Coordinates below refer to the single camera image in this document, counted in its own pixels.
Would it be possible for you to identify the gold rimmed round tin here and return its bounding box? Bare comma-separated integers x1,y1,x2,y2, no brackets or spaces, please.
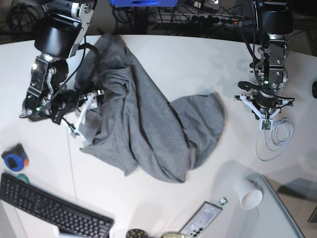
161,232,185,238

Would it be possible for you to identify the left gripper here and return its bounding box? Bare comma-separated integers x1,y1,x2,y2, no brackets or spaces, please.
234,81,295,130

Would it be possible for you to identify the blue orange tape measure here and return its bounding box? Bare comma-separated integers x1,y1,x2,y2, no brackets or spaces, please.
1,143,29,172

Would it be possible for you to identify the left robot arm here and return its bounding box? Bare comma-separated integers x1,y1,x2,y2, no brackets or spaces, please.
235,0,295,130

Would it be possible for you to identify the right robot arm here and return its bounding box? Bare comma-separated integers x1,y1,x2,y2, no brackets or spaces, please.
20,0,104,137

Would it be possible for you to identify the grey t-shirt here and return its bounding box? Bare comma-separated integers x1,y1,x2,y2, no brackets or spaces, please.
81,34,225,183

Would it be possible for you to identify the blue box with hole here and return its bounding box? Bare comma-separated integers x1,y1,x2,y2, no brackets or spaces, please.
109,0,185,7

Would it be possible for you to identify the black computer keyboard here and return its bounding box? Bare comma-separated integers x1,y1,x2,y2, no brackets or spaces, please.
0,173,114,238

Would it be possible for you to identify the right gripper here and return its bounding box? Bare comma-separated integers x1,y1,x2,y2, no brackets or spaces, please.
52,89,105,138

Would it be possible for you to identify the smartphone in clear case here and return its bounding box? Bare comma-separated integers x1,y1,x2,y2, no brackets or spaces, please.
179,201,222,238

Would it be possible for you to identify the black round object at edge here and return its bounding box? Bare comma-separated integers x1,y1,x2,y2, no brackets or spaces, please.
312,81,317,99

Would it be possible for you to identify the small green white chip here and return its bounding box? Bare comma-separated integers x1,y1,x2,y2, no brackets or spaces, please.
218,197,228,206

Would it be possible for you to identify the white coiled cable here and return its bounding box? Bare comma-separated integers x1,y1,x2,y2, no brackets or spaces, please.
255,118,295,162

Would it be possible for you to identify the white paper cup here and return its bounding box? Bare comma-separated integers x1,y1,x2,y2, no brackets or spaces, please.
234,178,263,210

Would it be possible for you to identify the green round object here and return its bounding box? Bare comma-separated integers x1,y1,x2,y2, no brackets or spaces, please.
16,174,30,184

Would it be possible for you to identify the glass side table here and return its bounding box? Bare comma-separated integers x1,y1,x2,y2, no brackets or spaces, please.
247,174,317,238

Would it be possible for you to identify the black gold dotted round object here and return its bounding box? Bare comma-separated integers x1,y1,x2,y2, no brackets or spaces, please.
126,229,149,238

